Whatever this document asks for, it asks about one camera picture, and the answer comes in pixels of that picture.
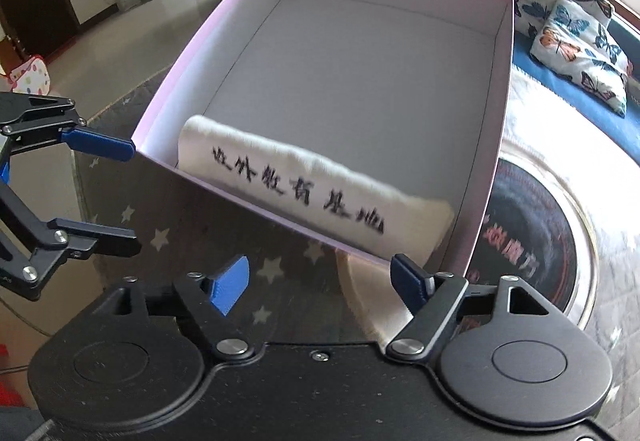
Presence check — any round black induction cooktop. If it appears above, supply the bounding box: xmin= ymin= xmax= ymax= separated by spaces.
xmin=337 ymin=141 xmax=601 ymax=347

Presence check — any pink dotted bag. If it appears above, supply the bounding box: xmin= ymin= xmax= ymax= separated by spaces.
xmin=0 ymin=53 xmax=52 ymax=98

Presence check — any printed canvas shopping bag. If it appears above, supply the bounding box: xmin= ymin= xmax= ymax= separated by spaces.
xmin=177 ymin=115 xmax=456 ymax=267

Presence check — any grey star quilted table cover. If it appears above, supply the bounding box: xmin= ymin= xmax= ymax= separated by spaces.
xmin=70 ymin=66 xmax=640 ymax=441

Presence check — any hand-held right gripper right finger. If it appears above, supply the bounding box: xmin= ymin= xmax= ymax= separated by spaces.
xmin=387 ymin=253 xmax=567 ymax=364

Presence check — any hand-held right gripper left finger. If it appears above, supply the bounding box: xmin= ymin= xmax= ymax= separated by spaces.
xmin=102 ymin=255 xmax=254 ymax=363

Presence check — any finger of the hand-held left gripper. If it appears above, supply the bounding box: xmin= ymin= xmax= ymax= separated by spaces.
xmin=0 ymin=181 xmax=143 ymax=302
xmin=0 ymin=92 xmax=137 ymax=162

